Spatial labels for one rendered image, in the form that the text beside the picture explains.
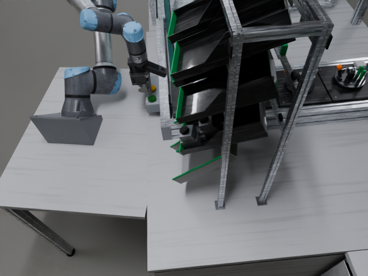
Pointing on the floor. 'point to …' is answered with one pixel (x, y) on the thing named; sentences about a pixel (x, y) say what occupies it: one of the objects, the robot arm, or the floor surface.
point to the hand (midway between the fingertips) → (150, 92)
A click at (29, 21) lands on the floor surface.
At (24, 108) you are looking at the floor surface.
